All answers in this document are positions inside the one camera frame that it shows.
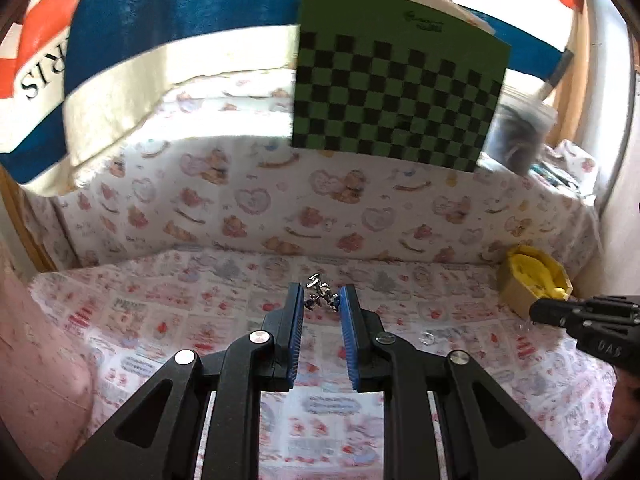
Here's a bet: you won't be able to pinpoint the silver charm jewelry cluster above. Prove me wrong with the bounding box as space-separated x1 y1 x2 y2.
304 273 340 312

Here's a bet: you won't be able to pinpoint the octagonal cardboard jewelry box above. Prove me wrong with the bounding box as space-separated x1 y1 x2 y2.
497 245 573 318

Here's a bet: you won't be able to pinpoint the right hand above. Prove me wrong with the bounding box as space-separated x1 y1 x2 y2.
606 367 640 460

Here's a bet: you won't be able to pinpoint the yellow cloth in box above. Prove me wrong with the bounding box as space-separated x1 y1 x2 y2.
509 254 570 300

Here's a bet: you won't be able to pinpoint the christmas print bed sheet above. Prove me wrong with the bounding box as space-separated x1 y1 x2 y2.
32 249 614 479

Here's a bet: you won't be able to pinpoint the clear plastic tub dark contents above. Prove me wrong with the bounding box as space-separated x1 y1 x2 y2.
483 89 558 177

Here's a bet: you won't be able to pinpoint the baby bear print cloth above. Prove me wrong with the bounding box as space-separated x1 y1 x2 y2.
21 70 598 275

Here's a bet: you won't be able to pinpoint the green black checkered box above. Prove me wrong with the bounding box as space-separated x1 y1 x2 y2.
291 0 510 172

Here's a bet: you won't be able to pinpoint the striped Paris curtain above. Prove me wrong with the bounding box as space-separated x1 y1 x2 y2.
1 0 580 196

